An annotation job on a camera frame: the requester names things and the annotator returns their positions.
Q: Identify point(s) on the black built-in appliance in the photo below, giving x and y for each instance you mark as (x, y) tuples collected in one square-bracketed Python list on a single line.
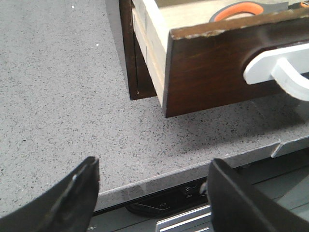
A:
[(184, 209)]

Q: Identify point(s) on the orange grey handled scissors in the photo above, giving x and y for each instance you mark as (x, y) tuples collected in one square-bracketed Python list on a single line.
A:
[(255, 8)]

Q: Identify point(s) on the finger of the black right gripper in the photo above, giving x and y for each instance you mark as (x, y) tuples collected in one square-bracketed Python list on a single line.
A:
[(237, 206)]

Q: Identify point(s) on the dark wooden drawer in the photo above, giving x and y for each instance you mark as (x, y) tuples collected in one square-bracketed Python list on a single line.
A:
[(196, 64)]

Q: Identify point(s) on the white left gripper right finger drawer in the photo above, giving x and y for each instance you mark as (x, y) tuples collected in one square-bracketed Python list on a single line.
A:
[(286, 66)]

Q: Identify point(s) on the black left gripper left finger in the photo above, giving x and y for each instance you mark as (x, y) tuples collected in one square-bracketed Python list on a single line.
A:
[(67, 207)]

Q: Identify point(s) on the dark wooden drawer cabinet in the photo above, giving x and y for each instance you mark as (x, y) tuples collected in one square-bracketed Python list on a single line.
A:
[(140, 85)]

